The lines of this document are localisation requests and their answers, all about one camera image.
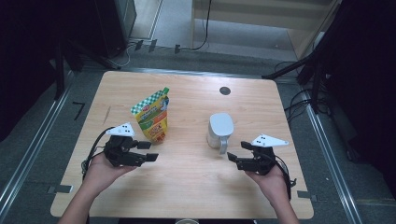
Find white lidded jar with handle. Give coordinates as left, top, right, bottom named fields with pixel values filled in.
left=206, top=112, right=235, bottom=156

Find right hand-held gripper black cable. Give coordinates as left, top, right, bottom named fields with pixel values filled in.
left=274, top=154, right=297, bottom=201

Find black hanging cable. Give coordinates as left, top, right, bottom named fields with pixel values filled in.
left=179, top=0, right=213, bottom=52

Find dark curtain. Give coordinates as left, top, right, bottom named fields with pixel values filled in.
left=0, top=0, right=96, bottom=143
left=321, top=0, right=396, bottom=190

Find black metal stand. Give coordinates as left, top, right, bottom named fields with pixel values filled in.
left=51, top=36, right=123, bottom=101
left=261, top=40, right=332, bottom=115

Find grey metal bracket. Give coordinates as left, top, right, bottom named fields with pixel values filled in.
left=296, top=189, right=319, bottom=203
left=46, top=184, right=75, bottom=195

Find white floor cable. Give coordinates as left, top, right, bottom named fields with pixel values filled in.
left=106, top=42, right=135, bottom=68

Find left hand-held gripper black cable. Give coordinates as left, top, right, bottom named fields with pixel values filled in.
left=81, top=126, right=116, bottom=181

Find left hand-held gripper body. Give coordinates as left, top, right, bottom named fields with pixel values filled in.
left=103, top=122, right=148, bottom=168

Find metal floor rail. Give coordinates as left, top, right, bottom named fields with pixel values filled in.
left=302, top=92, right=364, bottom=224
left=0, top=70, right=77, bottom=213

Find black cabinet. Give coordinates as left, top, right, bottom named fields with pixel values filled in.
left=92, top=0, right=138, bottom=59

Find black floor cables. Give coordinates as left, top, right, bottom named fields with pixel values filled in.
left=275, top=60, right=332, bottom=123

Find person's right hand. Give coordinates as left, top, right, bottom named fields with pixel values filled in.
left=244, top=163, right=291, bottom=208

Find person's left hand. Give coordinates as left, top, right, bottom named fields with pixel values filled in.
left=81, top=152, right=138, bottom=197

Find pale wooden shelf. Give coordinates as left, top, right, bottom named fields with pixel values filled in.
left=191, top=0, right=344, bottom=61

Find yellow green snack pouch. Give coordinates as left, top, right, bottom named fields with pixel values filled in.
left=130, top=87, right=171, bottom=145

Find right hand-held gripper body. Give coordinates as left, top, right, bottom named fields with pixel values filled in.
left=235, top=133, right=290, bottom=176

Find hand-held gripper black cable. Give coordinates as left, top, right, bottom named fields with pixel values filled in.
left=274, top=154, right=297, bottom=201
left=81, top=126, right=116, bottom=181

